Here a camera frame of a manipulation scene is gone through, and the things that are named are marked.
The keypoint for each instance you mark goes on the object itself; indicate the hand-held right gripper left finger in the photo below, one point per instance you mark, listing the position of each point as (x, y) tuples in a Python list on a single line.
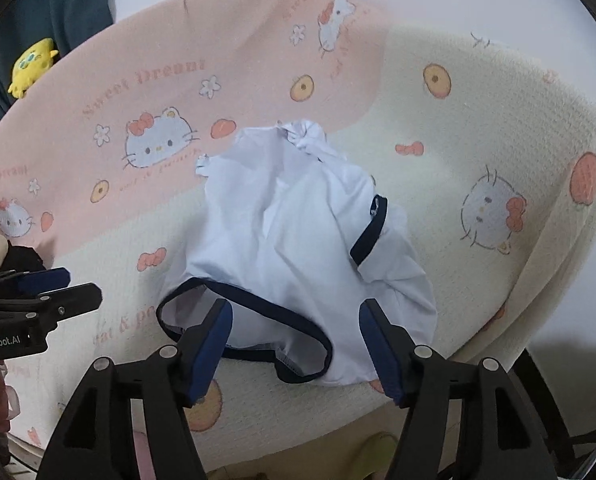
[(210, 350)]

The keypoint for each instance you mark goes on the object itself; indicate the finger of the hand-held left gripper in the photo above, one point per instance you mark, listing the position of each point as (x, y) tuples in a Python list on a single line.
[(43, 280), (73, 297)]

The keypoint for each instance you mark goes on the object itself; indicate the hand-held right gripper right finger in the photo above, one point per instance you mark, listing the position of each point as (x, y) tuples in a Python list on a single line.
[(378, 350)]

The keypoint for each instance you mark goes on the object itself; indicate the white shirt with navy trim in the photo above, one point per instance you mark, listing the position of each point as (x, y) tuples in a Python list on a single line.
[(278, 240)]

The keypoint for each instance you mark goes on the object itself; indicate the black garment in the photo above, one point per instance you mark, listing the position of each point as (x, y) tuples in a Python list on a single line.
[(23, 260)]

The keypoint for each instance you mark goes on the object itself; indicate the yellow plush toy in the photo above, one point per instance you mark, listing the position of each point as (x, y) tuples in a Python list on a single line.
[(30, 65)]

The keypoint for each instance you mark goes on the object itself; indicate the pink cream cartoon printed blanket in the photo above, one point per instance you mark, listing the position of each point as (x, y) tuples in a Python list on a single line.
[(453, 125)]

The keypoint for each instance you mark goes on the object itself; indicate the dark teal cloth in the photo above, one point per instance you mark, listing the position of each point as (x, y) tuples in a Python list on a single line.
[(38, 5)]

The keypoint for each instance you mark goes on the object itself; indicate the black metal frame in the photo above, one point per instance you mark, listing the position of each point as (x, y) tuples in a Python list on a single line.
[(545, 400)]

